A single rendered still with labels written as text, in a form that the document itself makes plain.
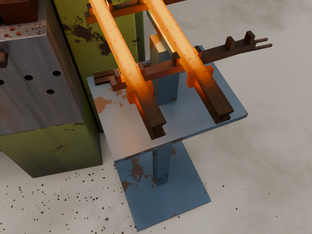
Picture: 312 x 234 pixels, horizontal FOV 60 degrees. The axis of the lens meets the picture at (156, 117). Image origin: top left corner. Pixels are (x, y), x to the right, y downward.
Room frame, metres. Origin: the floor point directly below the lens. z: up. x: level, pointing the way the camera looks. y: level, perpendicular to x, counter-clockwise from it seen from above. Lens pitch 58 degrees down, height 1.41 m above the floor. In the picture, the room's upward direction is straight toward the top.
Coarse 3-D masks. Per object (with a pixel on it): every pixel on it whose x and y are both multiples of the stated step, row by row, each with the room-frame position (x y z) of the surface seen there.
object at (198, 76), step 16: (144, 0) 0.57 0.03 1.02; (160, 0) 0.54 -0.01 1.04; (160, 16) 0.49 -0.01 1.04; (176, 32) 0.44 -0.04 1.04; (176, 48) 0.40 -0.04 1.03; (192, 48) 0.39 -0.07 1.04; (192, 64) 0.35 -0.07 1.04; (192, 80) 0.32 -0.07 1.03; (208, 80) 0.31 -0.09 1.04; (208, 96) 0.27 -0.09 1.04; (224, 96) 0.27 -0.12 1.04; (224, 112) 0.24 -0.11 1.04
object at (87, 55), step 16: (64, 0) 0.78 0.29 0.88; (80, 0) 0.79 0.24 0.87; (112, 0) 0.81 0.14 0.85; (128, 0) 0.82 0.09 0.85; (64, 16) 0.77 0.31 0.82; (80, 16) 0.78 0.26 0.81; (128, 16) 0.82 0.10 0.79; (64, 32) 0.77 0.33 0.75; (80, 32) 0.78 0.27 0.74; (96, 32) 0.79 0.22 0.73; (128, 32) 0.81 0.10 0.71; (80, 48) 0.78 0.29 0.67; (96, 48) 0.79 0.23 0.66; (80, 64) 0.77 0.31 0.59; (96, 64) 0.78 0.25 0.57; (112, 64) 0.80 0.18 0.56; (96, 112) 0.77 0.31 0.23
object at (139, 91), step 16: (96, 0) 0.54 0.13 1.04; (96, 16) 0.51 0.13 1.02; (112, 32) 0.44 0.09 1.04; (112, 48) 0.39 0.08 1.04; (128, 48) 0.39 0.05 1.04; (128, 64) 0.35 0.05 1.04; (128, 80) 0.31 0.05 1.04; (144, 80) 0.31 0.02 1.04; (128, 96) 0.28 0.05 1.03; (144, 96) 0.27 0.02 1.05; (144, 112) 0.24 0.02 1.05; (160, 112) 0.24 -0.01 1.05; (160, 128) 0.22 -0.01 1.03
